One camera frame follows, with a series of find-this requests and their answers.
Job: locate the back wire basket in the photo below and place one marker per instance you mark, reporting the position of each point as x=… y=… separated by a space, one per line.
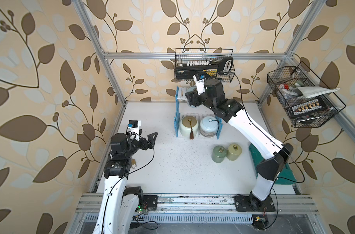
x=200 y=54

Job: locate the blue tea canister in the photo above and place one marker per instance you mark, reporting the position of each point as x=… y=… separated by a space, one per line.
x=191 y=89

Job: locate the white paper booklet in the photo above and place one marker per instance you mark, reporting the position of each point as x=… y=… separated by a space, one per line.
x=313 y=91

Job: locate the brass padlock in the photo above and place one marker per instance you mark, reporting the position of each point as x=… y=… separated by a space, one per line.
x=133 y=164

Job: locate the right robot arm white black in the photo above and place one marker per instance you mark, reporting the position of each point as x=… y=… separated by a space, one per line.
x=275 y=153

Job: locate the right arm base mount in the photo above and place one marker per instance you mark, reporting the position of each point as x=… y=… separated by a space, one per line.
x=252 y=204

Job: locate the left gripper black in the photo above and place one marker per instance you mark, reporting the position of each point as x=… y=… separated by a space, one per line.
x=145 y=146

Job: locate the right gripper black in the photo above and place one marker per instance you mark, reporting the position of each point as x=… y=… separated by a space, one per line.
x=194 y=98

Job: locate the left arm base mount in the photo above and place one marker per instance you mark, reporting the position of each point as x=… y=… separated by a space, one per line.
x=146 y=202

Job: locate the yellow-green tea canister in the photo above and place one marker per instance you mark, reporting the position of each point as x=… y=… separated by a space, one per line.
x=233 y=152

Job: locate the drill bit set box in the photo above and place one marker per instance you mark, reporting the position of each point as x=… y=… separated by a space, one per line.
x=308 y=108

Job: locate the green tea canister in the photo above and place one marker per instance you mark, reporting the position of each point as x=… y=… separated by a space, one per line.
x=219 y=153

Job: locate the blue white wooden shelf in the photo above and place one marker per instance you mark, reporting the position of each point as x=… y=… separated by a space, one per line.
x=181 y=99

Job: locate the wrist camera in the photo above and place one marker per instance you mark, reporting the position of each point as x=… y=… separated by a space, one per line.
x=199 y=79
x=133 y=128

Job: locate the black yellow tool case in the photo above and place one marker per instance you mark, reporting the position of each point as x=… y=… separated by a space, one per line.
x=221 y=69

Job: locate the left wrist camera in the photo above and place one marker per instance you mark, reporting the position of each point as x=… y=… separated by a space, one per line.
x=133 y=128

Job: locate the green plastic tool case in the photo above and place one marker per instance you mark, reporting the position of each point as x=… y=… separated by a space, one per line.
x=286 y=176

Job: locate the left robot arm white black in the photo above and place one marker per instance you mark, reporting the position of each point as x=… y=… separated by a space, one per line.
x=119 y=202

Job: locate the right wire basket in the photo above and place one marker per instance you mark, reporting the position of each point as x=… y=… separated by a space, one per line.
x=283 y=80

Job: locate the cream jar with tassel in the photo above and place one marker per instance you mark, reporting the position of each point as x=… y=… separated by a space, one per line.
x=189 y=127

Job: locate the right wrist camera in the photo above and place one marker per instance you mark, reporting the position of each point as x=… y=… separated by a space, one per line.
x=199 y=79

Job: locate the pale blue round jar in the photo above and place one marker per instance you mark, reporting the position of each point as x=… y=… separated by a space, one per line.
x=209 y=126

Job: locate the wire basket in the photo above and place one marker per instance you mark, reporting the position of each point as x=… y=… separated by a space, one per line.
x=283 y=80
x=200 y=54

